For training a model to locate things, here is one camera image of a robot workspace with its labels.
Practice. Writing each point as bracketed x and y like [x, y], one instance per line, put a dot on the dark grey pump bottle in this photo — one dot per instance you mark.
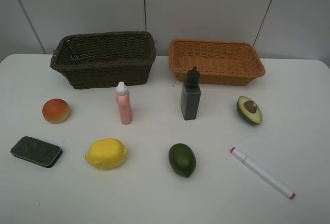
[191, 93]

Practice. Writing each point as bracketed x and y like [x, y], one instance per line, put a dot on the pink spray bottle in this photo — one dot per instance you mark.
[124, 105]

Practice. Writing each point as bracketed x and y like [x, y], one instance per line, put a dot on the green lime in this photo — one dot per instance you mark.
[182, 160]

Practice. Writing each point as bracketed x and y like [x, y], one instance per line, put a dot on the yellow lemon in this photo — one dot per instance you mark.
[106, 154]

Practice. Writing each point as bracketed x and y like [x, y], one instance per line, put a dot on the halved avocado with pit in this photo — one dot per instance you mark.
[249, 110]

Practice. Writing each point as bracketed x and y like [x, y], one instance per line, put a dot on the orange bread bun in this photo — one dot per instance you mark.
[56, 111]

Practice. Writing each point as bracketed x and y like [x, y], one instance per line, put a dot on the white pink-capped marker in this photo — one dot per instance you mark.
[262, 173]

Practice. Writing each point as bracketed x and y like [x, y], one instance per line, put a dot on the orange wicker basket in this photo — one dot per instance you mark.
[220, 63]

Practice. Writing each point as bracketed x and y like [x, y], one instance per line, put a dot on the dark brown wicker basket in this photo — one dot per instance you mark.
[102, 60]

